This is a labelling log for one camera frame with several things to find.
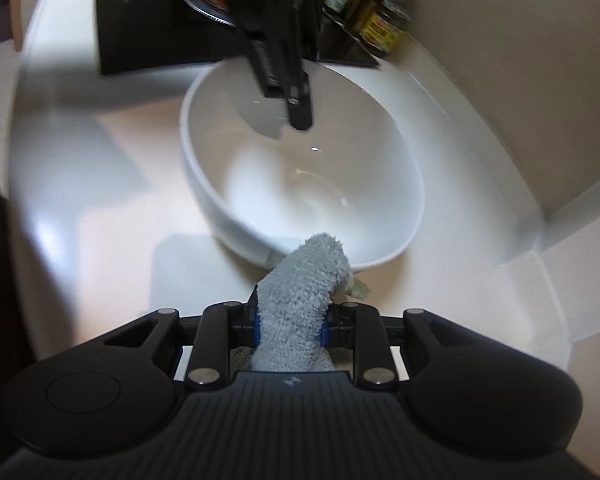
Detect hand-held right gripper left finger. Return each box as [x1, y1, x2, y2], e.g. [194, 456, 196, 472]
[102, 287, 261, 392]

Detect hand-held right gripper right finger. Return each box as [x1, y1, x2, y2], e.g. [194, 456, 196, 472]
[320, 300, 481, 391]

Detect black glass cooktop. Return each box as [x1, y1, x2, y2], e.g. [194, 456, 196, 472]
[95, 0, 382, 77]

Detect white bowl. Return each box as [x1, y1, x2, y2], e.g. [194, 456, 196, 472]
[180, 57, 426, 271]

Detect grey green cloth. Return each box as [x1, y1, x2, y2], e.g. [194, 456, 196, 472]
[250, 232, 372, 373]

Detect yellow label jar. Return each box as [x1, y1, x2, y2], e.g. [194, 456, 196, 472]
[359, 0, 413, 58]

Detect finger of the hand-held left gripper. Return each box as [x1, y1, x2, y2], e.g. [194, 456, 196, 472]
[246, 35, 288, 100]
[280, 67, 315, 133]

